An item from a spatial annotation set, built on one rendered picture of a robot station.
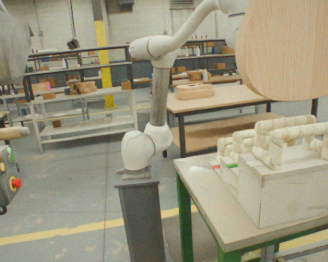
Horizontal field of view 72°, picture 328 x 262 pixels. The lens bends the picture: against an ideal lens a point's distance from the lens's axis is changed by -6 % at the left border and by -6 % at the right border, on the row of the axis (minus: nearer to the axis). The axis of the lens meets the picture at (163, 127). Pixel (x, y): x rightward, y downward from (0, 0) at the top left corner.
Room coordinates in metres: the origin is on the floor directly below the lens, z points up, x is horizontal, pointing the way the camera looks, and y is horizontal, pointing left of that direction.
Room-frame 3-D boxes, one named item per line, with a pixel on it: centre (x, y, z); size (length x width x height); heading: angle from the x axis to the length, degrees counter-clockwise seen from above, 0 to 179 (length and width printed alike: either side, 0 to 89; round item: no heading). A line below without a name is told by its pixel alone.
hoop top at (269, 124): (0.65, -0.36, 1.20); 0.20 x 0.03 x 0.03; 97
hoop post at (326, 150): (0.58, -0.45, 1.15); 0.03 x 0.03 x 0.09
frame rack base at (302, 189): (0.62, -0.37, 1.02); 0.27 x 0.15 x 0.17; 98
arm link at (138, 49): (1.35, 0.07, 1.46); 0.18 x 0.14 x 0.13; 47
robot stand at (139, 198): (1.41, 0.19, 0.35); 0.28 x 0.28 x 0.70; 3
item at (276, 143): (0.56, -0.29, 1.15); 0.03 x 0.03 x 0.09
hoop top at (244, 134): (0.81, -0.34, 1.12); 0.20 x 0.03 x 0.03; 97
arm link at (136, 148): (1.41, 0.19, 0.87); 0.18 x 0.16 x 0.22; 137
